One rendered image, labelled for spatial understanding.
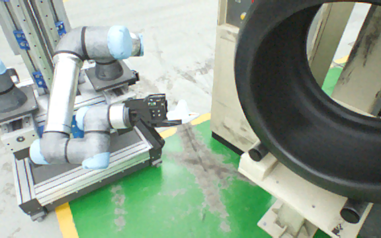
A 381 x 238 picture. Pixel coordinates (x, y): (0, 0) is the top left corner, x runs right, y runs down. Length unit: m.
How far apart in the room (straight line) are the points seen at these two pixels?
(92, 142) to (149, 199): 1.03
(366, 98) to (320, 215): 0.40
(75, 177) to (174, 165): 0.66
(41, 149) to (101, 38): 0.40
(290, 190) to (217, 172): 1.04
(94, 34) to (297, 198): 0.83
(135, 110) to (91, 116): 0.13
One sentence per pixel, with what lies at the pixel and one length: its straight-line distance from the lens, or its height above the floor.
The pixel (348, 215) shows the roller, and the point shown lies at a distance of 0.80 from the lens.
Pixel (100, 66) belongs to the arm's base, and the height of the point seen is 0.79.
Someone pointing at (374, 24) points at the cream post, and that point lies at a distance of 0.94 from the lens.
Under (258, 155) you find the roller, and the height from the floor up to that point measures 0.91.
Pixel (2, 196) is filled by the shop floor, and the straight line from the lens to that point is 2.16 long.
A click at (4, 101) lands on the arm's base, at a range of 1.47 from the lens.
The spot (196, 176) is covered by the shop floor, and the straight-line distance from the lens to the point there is 1.88.
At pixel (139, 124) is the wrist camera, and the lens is 0.81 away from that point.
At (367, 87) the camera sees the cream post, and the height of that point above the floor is 1.03.
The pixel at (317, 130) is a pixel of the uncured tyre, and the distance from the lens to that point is 0.96.
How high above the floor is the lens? 1.53
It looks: 43 degrees down
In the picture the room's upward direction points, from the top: straight up
